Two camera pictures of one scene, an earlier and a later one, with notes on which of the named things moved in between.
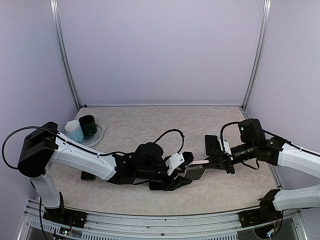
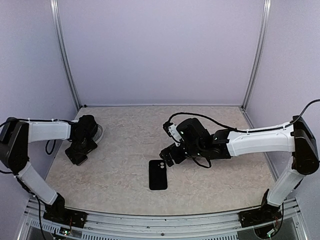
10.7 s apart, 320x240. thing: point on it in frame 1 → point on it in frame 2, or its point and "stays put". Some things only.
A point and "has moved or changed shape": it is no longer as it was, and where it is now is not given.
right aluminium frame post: (267, 5) stays put
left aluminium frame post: (58, 33) stays put
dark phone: (86, 176) has moved or changed shape
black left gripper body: (168, 185) → (85, 146)
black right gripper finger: (216, 160) → (167, 157)
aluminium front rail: (119, 226) stays put
